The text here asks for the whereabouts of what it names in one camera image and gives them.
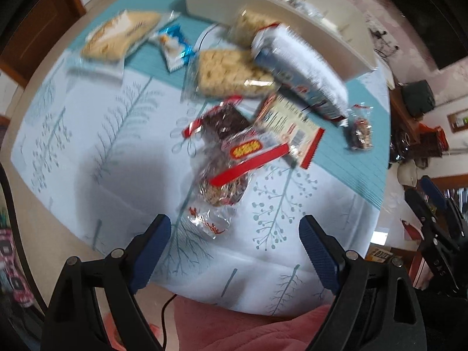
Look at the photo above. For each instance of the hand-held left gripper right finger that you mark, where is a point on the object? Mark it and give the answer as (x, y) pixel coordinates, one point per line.
(320, 256)

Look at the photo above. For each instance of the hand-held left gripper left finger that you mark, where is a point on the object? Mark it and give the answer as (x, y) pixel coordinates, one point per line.
(151, 254)

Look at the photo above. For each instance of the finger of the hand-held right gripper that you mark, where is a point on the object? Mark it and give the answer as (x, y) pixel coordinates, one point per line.
(416, 206)
(433, 192)

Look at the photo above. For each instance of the small clear nut bar packet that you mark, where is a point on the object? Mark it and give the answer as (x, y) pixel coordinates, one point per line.
(360, 133)

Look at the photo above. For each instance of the red label nut bar packet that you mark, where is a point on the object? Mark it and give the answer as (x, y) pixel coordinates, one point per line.
(241, 150)

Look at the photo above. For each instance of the beige packet red edges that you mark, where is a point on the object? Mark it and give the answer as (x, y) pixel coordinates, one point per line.
(289, 120)

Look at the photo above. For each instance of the dark brown red packet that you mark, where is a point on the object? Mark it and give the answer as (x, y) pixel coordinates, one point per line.
(223, 120)

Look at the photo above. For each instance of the blue white biscuit packet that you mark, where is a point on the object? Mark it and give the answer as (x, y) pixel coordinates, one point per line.
(303, 69)

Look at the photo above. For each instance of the white plastic storage bin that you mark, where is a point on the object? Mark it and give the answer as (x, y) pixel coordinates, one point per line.
(329, 44)

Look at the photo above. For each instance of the clear cracker packet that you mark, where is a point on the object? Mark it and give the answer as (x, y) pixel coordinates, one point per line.
(226, 71)

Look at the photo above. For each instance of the small blue snack packet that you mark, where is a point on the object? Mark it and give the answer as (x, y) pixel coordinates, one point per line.
(175, 49)

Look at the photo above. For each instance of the toast bread packet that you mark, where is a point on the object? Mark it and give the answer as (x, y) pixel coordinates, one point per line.
(117, 36)

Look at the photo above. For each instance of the clear bag yellow puffs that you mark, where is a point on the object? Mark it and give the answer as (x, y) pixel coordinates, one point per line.
(245, 25)

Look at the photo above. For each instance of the white pot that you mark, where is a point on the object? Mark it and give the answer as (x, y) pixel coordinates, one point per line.
(407, 174)

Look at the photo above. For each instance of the black ceramic urn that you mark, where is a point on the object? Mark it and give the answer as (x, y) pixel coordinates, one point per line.
(400, 150)

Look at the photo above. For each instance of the wooden television cabinet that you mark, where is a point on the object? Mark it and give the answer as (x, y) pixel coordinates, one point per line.
(404, 117)

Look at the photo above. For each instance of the dark green appliance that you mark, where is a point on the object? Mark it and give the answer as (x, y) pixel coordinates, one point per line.
(418, 98)

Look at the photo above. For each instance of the pink fleece garment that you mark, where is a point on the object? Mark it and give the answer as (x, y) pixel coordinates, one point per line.
(248, 329)

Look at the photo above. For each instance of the pink patterned shoe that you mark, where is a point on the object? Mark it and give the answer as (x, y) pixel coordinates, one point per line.
(12, 267)

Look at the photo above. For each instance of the tree print tablecloth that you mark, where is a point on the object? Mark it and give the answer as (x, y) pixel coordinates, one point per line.
(91, 117)

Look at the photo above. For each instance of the wooden door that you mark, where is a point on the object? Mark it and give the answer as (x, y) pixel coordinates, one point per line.
(40, 25)

